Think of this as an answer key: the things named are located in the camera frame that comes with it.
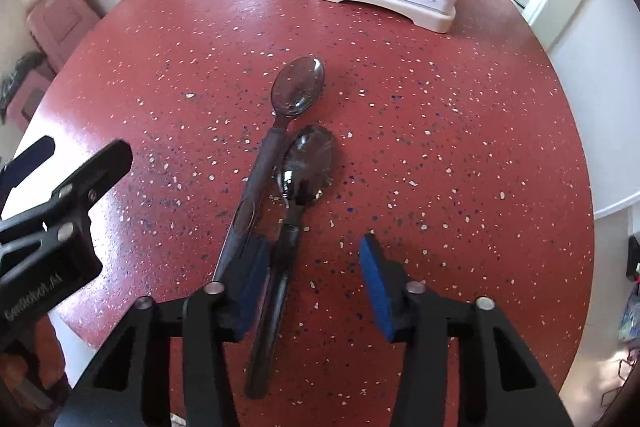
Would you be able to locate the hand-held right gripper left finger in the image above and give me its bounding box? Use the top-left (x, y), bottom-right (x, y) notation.
top-left (52, 234), bottom-right (273, 427)

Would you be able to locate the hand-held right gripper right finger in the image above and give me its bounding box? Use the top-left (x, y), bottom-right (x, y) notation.
top-left (358, 233), bottom-right (573, 427)

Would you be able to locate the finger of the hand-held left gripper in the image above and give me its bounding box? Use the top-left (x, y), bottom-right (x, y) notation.
top-left (0, 135), bottom-right (56, 201)
top-left (0, 139), bottom-right (134, 234)

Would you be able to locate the shiny black plastic spoon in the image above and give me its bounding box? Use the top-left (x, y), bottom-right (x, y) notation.
top-left (243, 124), bottom-right (337, 400)

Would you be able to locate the translucent grey plastic spoon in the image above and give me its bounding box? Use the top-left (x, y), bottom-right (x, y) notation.
top-left (212, 55), bottom-right (327, 285)

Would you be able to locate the person's left hand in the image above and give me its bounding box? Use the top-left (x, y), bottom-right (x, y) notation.
top-left (0, 317), bottom-right (67, 408)

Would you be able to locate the pink plastic stool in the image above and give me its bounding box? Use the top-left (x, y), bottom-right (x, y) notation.
top-left (5, 72), bottom-right (53, 128)

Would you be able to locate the dark grey cloth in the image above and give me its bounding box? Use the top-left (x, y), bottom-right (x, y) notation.
top-left (0, 51), bottom-right (46, 108)

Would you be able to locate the pink folding chair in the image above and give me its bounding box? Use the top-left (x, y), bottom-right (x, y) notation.
top-left (25, 0), bottom-right (101, 72)

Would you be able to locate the colourful cloth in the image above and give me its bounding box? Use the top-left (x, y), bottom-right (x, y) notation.
top-left (617, 292), bottom-right (640, 345)

